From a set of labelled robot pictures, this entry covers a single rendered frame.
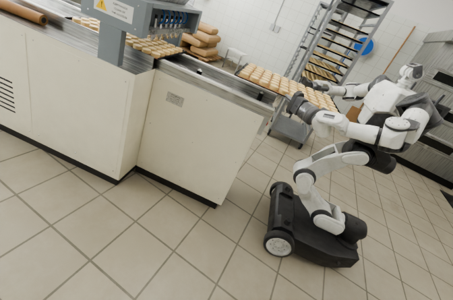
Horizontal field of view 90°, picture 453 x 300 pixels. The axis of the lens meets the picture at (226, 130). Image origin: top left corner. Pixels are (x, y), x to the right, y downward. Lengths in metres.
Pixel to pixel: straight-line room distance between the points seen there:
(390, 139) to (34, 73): 1.82
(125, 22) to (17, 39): 0.69
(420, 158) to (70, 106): 4.78
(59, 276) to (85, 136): 0.74
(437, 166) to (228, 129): 4.14
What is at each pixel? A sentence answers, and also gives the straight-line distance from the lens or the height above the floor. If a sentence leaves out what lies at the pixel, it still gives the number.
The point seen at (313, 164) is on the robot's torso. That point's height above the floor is 0.63.
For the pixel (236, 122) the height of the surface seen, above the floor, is 0.74.
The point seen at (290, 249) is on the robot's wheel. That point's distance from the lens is 1.71.
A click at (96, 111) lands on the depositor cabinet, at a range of 1.51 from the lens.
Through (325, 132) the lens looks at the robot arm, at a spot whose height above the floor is 0.97.
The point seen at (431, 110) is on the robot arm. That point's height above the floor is 1.21.
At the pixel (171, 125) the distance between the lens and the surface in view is 1.50.
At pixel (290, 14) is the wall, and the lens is 5.51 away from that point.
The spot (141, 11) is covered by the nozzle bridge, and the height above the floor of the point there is 1.14.
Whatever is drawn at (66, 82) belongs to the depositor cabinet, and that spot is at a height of 0.62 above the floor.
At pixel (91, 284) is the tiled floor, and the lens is 1.44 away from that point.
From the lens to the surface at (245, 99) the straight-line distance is 1.29.
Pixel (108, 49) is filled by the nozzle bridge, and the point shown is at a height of 0.91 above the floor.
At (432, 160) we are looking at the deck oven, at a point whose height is 0.30.
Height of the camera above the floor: 1.31
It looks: 28 degrees down
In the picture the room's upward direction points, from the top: 22 degrees clockwise
